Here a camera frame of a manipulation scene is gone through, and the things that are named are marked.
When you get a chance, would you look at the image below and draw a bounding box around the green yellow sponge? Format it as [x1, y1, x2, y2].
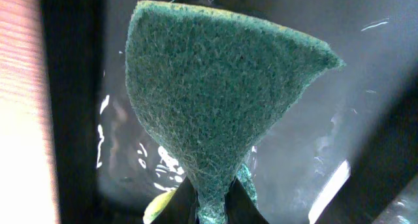
[125, 0, 344, 223]

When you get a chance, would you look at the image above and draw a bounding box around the black rectangular tray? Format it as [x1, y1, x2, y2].
[40, 0, 417, 223]

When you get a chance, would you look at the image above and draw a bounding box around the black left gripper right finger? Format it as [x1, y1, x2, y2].
[225, 177, 269, 224]

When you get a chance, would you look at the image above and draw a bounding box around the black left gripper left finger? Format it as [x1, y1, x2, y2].
[150, 177, 199, 224]

